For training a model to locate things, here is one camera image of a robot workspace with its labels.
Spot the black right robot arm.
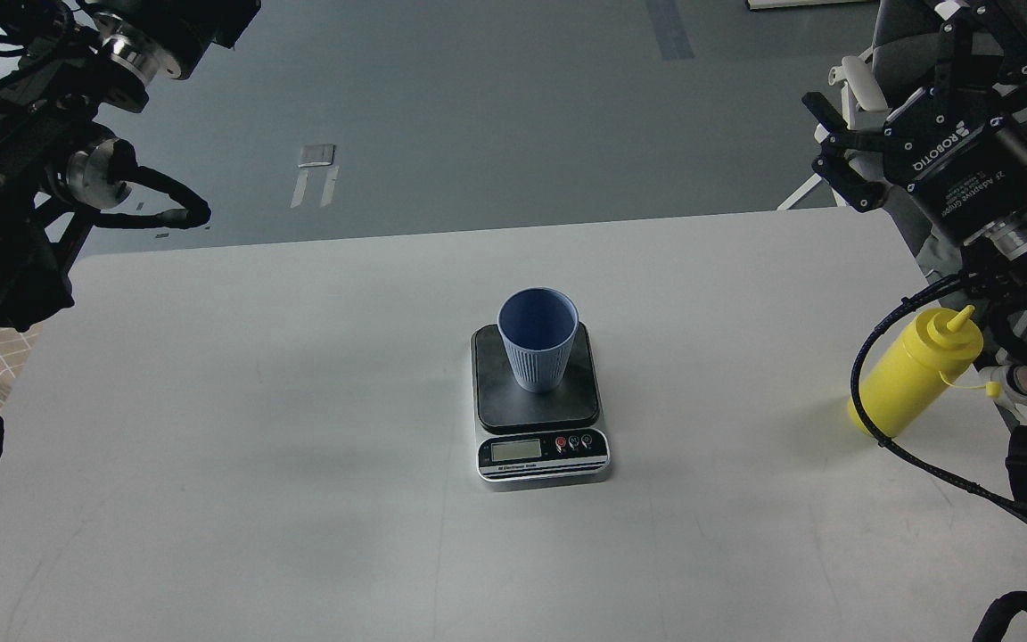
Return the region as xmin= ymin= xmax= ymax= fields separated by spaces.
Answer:
xmin=803 ymin=1 xmax=1027 ymax=525

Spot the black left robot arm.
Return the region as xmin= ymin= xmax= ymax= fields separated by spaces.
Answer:
xmin=0 ymin=1 xmax=261 ymax=333

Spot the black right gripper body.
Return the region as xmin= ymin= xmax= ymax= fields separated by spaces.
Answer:
xmin=882 ymin=88 xmax=1027 ymax=259

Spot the blue ribbed plastic cup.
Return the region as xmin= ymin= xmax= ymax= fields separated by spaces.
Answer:
xmin=497 ymin=287 xmax=581 ymax=394

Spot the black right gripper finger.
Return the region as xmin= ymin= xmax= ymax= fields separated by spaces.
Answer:
xmin=801 ymin=91 xmax=906 ymax=212
xmin=924 ymin=1 xmax=1027 ymax=112

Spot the black digital kitchen scale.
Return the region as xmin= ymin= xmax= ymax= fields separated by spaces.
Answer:
xmin=470 ymin=324 xmax=612 ymax=485

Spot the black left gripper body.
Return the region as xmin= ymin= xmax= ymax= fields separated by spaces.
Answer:
xmin=90 ymin=1 xmax=261 ymax=81

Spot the white sneaker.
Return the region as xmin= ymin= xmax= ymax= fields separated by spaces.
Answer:
xmin=981 ymin=363 xmax=1027 ymax=426

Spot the yellow squeeze bottle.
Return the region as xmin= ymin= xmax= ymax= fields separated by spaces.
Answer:
xmin=859 ymin=305 xmax=985 ymax=438

